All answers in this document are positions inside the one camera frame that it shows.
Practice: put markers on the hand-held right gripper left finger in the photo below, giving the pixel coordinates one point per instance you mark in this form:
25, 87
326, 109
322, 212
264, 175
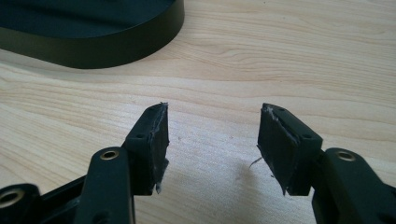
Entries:
146, 155

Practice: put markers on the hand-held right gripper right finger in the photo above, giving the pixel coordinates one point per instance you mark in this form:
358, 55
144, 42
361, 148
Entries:
289, 155

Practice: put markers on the black round tray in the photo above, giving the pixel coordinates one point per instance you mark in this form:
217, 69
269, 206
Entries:
90, 34

